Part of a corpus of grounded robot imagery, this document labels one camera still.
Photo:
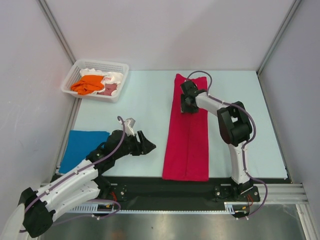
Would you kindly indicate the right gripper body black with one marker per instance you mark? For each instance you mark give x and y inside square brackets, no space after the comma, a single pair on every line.
[185,106]

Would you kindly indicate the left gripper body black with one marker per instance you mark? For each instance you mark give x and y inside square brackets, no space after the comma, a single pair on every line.
[132,146]

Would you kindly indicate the white slotted cable duct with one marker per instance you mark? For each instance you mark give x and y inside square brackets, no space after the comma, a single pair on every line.
[142,206]

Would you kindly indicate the right aluminium frame post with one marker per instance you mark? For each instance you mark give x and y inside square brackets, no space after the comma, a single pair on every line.
[294,7]

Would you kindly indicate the left aluminium frame post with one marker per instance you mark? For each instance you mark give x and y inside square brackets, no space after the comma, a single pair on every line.
[54,25]

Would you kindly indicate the white t shirt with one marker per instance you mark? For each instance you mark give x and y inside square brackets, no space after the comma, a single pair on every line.
[110,77]

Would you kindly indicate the folded blue t shirt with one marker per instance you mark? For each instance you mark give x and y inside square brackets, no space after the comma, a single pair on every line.
[79,145]

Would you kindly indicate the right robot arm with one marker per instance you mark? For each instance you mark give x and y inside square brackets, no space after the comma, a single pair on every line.
[235,129]

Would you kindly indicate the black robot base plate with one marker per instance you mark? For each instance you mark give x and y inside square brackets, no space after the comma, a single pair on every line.
[133,189]

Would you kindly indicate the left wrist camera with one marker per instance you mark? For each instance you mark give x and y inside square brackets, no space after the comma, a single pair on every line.
[129,126]

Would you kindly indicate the white plastic basket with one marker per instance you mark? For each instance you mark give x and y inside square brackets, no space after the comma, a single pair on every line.
[74,76]

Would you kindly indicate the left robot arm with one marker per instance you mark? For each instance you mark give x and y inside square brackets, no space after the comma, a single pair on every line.
[83,183]

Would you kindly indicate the aluminium frame post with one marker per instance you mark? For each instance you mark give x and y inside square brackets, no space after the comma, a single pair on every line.
[294,7]
[54,25]

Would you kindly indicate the maroon t shirt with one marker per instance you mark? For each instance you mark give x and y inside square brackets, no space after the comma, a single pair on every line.
[109,89]

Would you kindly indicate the red t shirt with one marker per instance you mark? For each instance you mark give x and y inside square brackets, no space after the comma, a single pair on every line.
[187,150]

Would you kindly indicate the orange t shirt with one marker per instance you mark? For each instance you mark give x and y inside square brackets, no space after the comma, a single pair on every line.
[88,84]

